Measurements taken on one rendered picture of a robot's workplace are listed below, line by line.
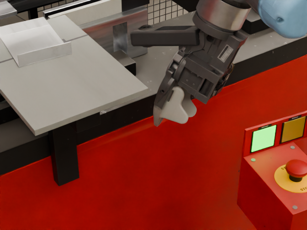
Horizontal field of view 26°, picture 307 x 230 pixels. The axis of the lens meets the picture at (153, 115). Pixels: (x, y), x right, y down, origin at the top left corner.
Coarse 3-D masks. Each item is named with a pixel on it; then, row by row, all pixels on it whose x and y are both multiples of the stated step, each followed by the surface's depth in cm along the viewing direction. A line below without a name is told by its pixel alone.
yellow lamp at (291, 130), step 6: (294, 120) 117; (300, 120) 118; (288, 126) 117; (294, 126) 118; (300, 126) 119; (288, 132) 118; (294, 132) 119; (300, 132) 120; (282, 138) 119; (288, 138) 119; (294, 138) 120
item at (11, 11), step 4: (0, 0) 116; (4, 0) 116; (0, 4) 115; (4, 4) 115; (8, 4) 115; (0, 8) 114; (4, 8) 114; (8, 8) 114; (12, 8) 114; (0, 12) 113; (4, 12) 113; (8, 12) 113; (12, 12) 113; (16, 12) 113; (0, 16) 112; (4, 16) 113; (8, 16) 113
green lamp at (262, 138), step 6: (258, 132) 115; (264, 132) 116; (270, 132) 116; (258, 138) 116; (264, 138) 116; (270, 138) 117; (252, 144) 116; (258, 144) 117; (264, 144) 117; (270, 144) 118; (252, 150) 117
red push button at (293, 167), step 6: (288, 162) 112; (294, 162) 112; (300, 162) 112; (288, 168) 111; (294, 168) 110; (300, 168) 110; (306, 168) 111; (294, 174) 110; (300, 174) 110; (306, 174) 110; (294, 180) 112; (300, 180) 112
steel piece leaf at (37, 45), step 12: (12, 36) 107; (24, 36) 107; (36, 36) 107; (48, 36) 107; (12, 48) 104; (24, 48) 104; (36, 48) 104; (48, 48) 101; (60, 48) 102; (24, 60) 100; (36, 60) 101
